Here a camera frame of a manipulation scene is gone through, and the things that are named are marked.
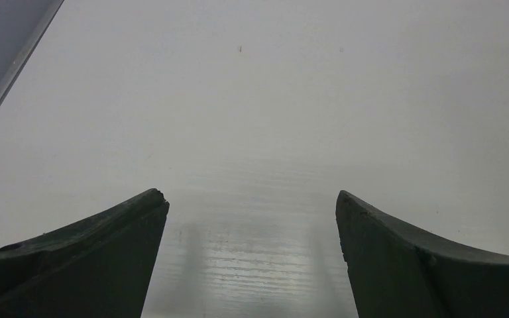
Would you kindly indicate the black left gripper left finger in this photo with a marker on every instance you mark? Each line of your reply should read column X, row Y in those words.
column 100, row 266

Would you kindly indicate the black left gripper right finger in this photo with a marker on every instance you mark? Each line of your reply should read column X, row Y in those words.
column 397, row 269

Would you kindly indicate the aluminium table edge rail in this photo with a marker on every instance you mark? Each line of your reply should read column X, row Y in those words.
column 22, row 25

